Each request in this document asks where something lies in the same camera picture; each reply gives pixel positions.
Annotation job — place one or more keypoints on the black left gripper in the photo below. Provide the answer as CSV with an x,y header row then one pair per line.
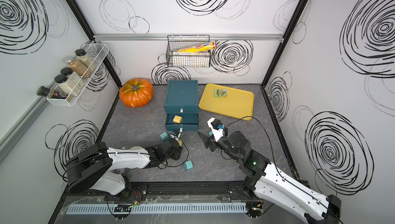
x,y
179,152

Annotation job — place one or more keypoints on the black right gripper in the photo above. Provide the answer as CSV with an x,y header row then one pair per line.
x,y
208,141

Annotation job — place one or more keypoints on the teal drawer cabinet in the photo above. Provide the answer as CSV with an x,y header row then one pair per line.
x,y
182,99

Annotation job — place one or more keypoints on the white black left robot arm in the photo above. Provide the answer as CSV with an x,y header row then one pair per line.
x,y
94,167

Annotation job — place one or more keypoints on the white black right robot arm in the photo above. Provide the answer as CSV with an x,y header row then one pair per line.
x,y
266,181

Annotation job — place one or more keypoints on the white plate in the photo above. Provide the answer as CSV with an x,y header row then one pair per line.
x,y
137,148

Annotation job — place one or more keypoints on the green sticker label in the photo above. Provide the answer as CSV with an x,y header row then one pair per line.
x,y
218,93

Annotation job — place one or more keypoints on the yellow cutting board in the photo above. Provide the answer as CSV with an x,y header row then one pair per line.
x,y
238,103

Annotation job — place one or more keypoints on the orange decorative pumpkin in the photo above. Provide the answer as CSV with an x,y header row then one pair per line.
x,y
136,93

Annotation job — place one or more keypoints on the yellow snack package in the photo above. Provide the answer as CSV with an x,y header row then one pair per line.
x,y
199,48

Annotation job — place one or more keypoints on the spice jar white contents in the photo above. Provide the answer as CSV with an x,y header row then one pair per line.
x,y
67,71

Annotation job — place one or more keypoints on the spice jar cream contents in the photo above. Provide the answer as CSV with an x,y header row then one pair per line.
x,y
67,85

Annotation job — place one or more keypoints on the spice jar brown contents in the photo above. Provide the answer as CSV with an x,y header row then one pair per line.
x,y
77,66

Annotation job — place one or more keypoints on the clear acrylic spice shelf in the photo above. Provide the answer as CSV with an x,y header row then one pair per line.
x,y
83,79

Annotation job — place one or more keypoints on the spice jar tan contents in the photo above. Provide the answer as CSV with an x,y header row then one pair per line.
x,y
86,59

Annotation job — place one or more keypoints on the small dark pepper bottle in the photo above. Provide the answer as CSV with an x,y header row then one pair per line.
x,y
52,94

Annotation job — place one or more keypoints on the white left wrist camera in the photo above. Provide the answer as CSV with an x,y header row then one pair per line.
x,y
175,134

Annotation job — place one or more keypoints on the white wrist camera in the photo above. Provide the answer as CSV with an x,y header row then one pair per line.
x,y
175,134
217,127

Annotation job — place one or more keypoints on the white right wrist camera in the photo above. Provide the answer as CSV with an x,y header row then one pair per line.
x,y
217,127

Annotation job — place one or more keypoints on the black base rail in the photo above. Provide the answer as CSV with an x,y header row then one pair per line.
x,y
234,190

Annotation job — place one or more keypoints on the grey slotted cable duct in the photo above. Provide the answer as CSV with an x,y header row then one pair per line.
x,y
157,208

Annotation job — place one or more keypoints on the black wire wall basket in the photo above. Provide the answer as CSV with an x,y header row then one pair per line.
x,y
184,59

